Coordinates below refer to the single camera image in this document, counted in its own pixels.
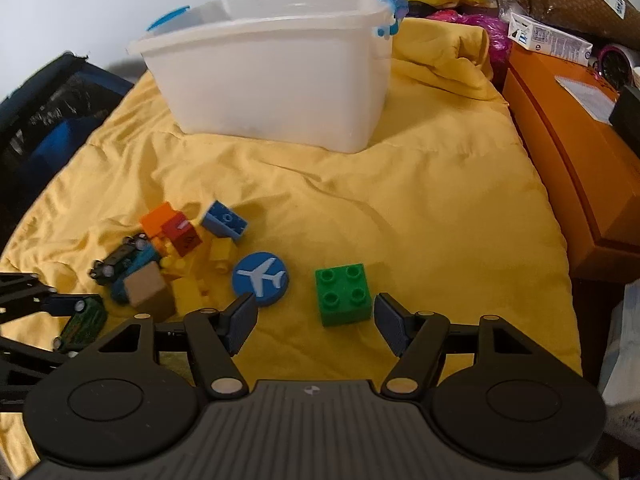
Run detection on green race toy car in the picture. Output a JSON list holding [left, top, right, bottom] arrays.
[[53, 294, 109, 352]]

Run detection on pink round object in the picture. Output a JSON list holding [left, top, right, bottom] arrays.
[[595, 43, 640, 92]]

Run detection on green toy block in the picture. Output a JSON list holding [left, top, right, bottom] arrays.
[[314, 263, 374, 328]]

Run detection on blue airplane disc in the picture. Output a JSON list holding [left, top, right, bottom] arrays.
[[231, 249, 290, 308]]

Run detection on pink mesh bag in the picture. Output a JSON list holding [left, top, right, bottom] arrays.
[[427, 9, 513, 83]]

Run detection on red toy block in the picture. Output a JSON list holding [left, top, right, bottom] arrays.
[[160, 214, 204, 259]]

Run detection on white paper slip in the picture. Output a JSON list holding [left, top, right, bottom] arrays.
[[554, 74, 617, 122]]

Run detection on small black box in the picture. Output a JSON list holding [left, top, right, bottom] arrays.
[[608, 84, 640, 155]]

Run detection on dark toy car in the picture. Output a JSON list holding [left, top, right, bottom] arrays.
[[89, 232, 152, 287]]

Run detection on white tissue pack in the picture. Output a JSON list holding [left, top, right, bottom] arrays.
[[597, 280, 640, 441]]

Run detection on brown cube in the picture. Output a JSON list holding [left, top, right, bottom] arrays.
[[123, 262, 177, 322]]

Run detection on orange wooden cabinet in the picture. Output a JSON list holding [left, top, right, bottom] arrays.
[[501, 47, 640, 282]]

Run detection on small white carton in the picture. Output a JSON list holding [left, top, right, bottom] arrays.
[[507, 11, 594, 67]]

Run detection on orange toy block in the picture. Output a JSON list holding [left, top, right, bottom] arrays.
[[138, 202, 177, 238]]

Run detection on yellow blanket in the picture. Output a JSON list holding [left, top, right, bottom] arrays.
[[0, 12, 583, 466]]

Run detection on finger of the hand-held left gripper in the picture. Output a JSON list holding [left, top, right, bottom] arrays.
[[0, 335, 76, 411], [0, 272, 87, 329]]

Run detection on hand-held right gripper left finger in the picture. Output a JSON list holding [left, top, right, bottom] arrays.
[[94, 292, 260, 402]]

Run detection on white plastic bin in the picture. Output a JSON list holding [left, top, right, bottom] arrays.
[[126, 0, 407, 154]]

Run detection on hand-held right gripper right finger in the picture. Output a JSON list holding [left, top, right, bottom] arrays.
[[373, 292, 544, 402]]

